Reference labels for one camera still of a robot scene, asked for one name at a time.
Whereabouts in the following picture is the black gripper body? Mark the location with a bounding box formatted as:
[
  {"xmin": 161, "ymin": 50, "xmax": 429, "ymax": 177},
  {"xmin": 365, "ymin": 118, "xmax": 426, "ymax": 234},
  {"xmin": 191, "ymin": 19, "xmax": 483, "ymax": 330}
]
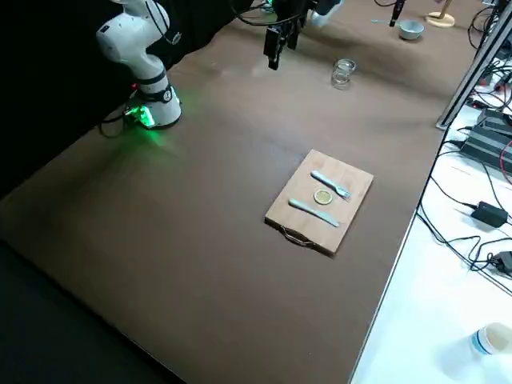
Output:
[{"xmin": 273, "ymin": 0, "xmax": 314, "ymax": 30}]

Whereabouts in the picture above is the transparent glass spice bottle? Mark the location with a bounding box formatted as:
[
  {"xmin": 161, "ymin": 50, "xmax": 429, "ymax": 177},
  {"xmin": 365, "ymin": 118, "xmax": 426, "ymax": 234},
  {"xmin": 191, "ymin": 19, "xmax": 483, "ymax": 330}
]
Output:
[{"xmin": 330, "ymin": 58, "xmax": 357, "ymax": 90}]

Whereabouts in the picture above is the pale grey bowl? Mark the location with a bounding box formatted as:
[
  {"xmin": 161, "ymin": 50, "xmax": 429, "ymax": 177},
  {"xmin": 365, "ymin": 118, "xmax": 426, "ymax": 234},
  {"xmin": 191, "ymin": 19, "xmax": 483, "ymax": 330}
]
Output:
[{"xmin": 398, "ymin": 19, "xmax": 425, "ymax": 41}]

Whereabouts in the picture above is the wooden cup stand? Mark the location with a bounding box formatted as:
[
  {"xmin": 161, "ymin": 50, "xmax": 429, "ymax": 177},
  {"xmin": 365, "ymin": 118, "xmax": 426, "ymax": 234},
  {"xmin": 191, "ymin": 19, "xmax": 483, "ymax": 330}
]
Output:
[{"xmin": 424, "ymin": 0, "xmax": 456, "ymax": 28}]

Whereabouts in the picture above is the light blue plastic fork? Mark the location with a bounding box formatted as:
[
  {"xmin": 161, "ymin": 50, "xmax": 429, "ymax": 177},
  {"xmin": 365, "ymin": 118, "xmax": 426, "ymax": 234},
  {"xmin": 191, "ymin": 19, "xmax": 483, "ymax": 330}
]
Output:
[{"xmin": 310, "ymin": 170, "xmax": 352, "ymax": 202}]

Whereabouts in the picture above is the black power supply box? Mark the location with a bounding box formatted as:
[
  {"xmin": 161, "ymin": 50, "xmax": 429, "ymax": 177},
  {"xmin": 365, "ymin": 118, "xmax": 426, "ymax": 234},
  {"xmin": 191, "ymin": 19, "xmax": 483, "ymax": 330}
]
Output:
[{"xmin": 459, "ymin": 110, "xmax": 512, "ymax": 169}]

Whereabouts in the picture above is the light blue plastic knife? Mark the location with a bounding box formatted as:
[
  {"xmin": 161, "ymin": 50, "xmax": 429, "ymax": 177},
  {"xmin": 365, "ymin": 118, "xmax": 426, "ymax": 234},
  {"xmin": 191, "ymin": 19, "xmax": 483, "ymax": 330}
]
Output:
[{"xmin": 288, "ymin": 198, "xmax": 340, "ymax": 228}]

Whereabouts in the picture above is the wooden cutting board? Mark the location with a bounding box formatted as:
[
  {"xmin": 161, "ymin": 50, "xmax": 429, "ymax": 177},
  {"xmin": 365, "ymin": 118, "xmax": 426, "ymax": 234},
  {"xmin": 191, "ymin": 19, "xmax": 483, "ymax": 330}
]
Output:
[{"xmin": 263, "ymin": 149, "xmax": 375, "ymax": 257}]

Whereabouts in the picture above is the black power adapter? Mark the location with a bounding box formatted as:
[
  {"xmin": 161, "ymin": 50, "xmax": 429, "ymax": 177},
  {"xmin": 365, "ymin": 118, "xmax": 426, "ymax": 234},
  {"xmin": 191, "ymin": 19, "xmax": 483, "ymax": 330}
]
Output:
[
  {"xmin": 470, "ymin": 201, "xmax": 509, "ymax": 229},
  {"xmin": 490, "ymin": 250, "xmax": 512, "ymax": 275}
]

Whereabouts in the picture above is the paper cup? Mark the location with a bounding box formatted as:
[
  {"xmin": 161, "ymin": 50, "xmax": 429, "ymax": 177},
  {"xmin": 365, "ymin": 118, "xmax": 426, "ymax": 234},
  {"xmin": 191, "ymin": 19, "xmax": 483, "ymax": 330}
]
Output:
[{"xmin": 468, "ymin": 322, "xmax": 512, "ymax": 357}]

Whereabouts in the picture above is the aluminium frame post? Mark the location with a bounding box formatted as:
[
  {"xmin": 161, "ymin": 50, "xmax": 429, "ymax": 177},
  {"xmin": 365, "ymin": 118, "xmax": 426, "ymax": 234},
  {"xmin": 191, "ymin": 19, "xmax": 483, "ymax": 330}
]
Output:
[{"xmin": 435, "ymin": 7, "xmax": 512, "ymax": 130}]

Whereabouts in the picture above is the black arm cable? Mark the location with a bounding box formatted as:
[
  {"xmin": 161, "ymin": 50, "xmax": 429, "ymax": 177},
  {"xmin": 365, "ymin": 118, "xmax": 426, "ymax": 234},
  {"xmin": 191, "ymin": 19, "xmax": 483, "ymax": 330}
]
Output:
[{"xmin": 143, "ymin": 0, "xmax": 281, "ymax": 46}]

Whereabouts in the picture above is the black base cable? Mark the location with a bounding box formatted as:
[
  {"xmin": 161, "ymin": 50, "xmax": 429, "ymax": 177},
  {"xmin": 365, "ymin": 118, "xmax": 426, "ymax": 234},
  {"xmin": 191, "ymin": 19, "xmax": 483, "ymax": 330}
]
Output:
[{"xmin": 98, "ymin": 107, "xmax": 139, "ymax": 139}]

